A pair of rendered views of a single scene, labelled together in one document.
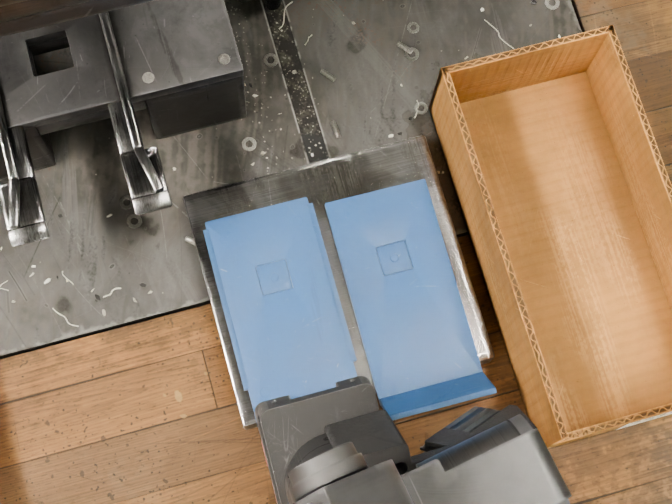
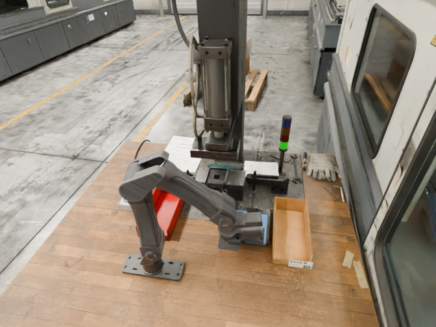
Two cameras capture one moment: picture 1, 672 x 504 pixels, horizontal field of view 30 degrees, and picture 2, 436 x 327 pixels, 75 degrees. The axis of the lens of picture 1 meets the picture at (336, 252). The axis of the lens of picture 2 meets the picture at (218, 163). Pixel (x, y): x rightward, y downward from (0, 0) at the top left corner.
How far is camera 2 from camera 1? 55 cm
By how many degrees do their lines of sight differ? 41
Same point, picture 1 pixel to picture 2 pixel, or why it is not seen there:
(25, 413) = (187, 226)
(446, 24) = not seen: hidden behind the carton
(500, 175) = (281, 220)
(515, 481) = (254, 217)
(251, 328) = not seen: hidden behind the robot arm
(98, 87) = (220, 181)
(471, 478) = (247, 215)
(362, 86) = (263, 203)
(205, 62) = (238, 183)
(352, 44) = (264, 197)
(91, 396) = (199, 227)
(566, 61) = (298, 205)
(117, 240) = not seen: hidden behind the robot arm
